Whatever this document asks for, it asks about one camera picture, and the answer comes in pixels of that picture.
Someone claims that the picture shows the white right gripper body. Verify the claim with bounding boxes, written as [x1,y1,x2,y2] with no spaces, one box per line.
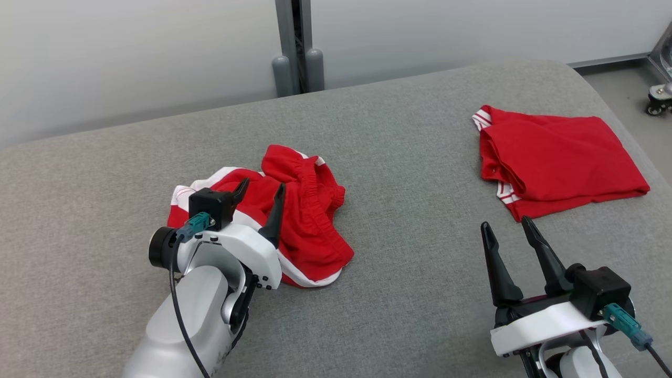
[490,294,604,359]

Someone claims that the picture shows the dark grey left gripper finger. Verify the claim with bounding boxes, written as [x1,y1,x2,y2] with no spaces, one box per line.
[258,183,287,248]
[231,177,251,206]

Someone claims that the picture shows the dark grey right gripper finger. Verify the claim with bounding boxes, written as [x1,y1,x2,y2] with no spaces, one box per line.
[480,222,524,308]
[521,216,573,295]

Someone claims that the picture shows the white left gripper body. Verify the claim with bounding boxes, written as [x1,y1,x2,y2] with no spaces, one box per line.
[177,225,282,290]

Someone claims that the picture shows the red white sports shorts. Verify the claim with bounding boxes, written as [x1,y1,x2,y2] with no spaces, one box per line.
[167,144,355,288]

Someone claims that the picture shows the red white basketball jersey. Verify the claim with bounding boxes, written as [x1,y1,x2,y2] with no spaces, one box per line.
[471,105,650,222]

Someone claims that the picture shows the grey cylindrical bumper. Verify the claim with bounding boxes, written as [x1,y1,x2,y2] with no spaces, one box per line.
[306,48,325,93]
[271,55,295,99]

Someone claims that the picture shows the black left arm cable, teal plug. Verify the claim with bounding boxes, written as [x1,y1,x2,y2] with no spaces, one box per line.
[169,212,213,378]

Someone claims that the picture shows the black arm cable, teal plug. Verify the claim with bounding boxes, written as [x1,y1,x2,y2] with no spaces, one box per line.
[603,303,672,378]
[169,212,213,378]

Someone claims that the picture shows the black right arm cable, teal plug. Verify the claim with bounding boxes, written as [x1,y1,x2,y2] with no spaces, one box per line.
[603,303,672,378]

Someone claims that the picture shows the grey metal wall post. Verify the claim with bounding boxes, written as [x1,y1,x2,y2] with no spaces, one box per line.
[275,0,313,95]

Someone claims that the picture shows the grey metal frame with casters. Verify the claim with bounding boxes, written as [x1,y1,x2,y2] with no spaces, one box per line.
[646,21,672,117]

